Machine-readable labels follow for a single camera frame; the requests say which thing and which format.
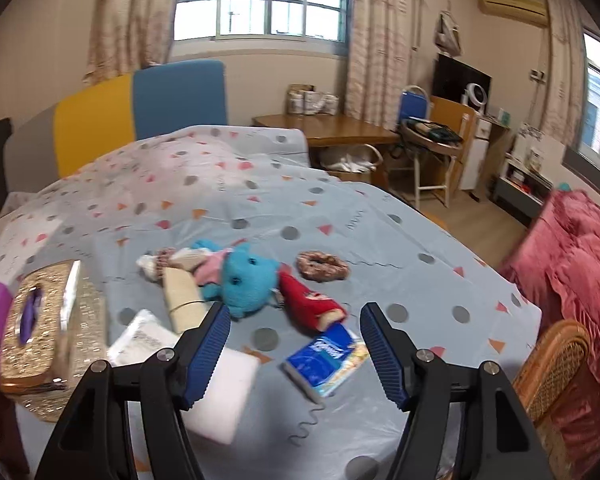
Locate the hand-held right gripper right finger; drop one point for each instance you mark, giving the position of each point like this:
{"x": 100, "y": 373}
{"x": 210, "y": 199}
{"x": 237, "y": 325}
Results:
{"x": 385, "y": 360}

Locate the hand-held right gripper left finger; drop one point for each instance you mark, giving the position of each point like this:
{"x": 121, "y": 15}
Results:
{"x": 210, "y": 355}

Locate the blue white packet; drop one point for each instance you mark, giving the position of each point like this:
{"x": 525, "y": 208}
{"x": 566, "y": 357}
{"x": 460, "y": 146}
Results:
{"x": 325, "y": 357}

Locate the beige towel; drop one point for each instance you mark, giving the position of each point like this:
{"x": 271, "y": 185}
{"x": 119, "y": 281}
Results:
{"x": 182, "y": 300}

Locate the white tissue pack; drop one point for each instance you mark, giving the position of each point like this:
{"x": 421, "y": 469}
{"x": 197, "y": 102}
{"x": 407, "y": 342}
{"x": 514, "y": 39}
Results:
{"x": 140, "y": 337}

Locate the blue plush toy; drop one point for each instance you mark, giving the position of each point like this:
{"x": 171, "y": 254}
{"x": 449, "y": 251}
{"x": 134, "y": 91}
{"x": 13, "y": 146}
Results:
{"x": 245, "y": 285}

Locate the red plush toy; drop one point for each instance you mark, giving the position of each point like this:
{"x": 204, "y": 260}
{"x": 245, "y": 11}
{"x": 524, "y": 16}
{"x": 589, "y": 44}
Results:
{"x": 305, "y": 305}

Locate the white cloth roll with scrunchie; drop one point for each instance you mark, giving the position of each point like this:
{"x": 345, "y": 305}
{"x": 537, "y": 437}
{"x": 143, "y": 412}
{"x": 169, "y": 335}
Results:
{"x": 152, "y": 265}

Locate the brown doughnut scrunchie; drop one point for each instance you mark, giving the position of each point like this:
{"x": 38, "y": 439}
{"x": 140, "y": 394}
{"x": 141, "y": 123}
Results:
{"x": 307, "y": 265}

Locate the wicker chair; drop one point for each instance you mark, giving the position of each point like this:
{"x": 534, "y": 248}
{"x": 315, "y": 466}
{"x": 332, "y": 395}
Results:
{"x": 555, "y": 360}

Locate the ornate gold tissue box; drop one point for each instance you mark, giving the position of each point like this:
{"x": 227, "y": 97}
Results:
{"x": 35, "y": 330}

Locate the pink blanket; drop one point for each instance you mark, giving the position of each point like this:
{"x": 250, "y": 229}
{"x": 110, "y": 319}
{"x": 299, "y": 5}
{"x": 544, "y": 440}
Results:
{"x": 575, "y": 270}

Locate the grey low shelf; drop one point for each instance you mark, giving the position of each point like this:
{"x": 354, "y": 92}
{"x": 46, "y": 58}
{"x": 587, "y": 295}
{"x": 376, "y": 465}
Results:
{"x": 520, "y": 190}

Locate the round stool with clutter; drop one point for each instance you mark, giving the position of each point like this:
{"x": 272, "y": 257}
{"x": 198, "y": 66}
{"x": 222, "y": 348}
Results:
{"x": 430, "y": 142}

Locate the wooden desk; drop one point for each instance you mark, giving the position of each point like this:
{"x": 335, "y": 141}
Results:
{"x": 330, "y": 127}

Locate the blue chair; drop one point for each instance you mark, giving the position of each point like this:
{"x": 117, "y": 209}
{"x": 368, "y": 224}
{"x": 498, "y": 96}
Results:
{"x": 414, "y": 105}

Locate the grey yellow blue headboard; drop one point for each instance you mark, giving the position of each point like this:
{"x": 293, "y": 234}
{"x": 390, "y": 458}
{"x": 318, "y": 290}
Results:
{"x": 180, "y": 95}

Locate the desk organiser box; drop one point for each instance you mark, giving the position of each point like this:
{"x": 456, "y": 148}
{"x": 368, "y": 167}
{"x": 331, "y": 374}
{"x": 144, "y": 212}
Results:
{"x": 312, "y": 101}

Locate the white fan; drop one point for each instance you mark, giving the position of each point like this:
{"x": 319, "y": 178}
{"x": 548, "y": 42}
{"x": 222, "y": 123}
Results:
{"x": 475, "y": 100}

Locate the black television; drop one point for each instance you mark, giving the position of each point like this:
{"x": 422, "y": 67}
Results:
{"x": 452, "y": 80}

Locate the patterned beige curtain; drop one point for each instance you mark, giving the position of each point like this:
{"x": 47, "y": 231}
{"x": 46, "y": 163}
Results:
{"x": 130, "y": 15}
{"x": 565, "y": 60}
{"x": 380, "y": 40}

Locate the hanging grey bag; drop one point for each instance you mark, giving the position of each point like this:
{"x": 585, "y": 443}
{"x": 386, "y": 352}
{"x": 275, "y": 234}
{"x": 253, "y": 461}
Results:
{"x": 447, "y": 35}

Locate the barred window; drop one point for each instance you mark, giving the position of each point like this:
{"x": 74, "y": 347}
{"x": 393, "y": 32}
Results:
{"x": 260, "y": 0}

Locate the air conditioner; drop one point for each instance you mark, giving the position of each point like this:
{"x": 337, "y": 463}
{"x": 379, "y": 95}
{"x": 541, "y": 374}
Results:
{"x": 515, "y": 7}

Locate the black headboard post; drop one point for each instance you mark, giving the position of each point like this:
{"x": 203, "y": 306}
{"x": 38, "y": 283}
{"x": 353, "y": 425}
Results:
{"x": 0, "y": 160}

